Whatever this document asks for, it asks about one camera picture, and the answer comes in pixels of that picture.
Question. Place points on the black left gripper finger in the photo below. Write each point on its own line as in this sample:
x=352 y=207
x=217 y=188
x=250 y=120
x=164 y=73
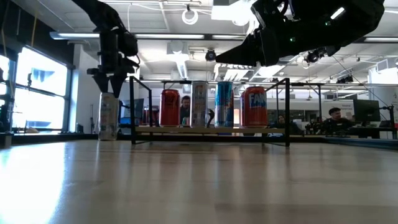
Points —
x=117 y=84
x=102 y=82

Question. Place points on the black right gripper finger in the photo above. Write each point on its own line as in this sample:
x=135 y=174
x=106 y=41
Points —
x=248 y=59
x=248 y=45

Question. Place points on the white slim can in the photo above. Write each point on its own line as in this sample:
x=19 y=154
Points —
x=108 y=118

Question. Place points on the blue silver slim can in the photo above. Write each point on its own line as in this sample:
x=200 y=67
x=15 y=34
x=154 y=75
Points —
x=224 y=105

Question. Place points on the red cola can black script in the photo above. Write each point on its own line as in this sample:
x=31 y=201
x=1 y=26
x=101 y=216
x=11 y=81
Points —
x=169 y=109

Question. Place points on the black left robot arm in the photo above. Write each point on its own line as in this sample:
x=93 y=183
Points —
x=102 y=18

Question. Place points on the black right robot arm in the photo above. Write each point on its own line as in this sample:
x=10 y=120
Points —
x=357 y=21

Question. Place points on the black computer monitor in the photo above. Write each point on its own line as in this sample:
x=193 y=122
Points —
x=136 y=110
x=367 y=110

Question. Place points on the ceiling light strip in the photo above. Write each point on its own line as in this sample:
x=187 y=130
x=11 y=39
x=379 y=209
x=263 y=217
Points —
x=77 y=35
x=381 y=39
x=169 y=36

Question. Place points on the large window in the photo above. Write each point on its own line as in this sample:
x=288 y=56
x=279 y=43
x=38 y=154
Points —
x=40 y=93

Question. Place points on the person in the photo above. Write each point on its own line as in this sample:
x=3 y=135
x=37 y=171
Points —
x=281 y=120
x=185 y=109
x=335 y=119

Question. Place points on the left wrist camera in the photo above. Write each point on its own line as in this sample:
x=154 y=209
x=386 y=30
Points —
x=129 y=43

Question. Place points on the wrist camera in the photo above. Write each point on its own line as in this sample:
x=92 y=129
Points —
x=129 y=43
x=273 y=12

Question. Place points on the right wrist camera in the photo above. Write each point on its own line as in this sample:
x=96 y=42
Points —
x=273 y=12

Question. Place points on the round ceiling camera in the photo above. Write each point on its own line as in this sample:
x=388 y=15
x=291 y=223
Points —
x=210 y=55

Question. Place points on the black aluminium table frame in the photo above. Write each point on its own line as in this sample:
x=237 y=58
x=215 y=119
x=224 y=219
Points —
x=62 y=137

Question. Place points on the wooden shelf black metal frame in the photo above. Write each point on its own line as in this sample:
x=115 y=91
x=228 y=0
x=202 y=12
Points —
x=211 y=130

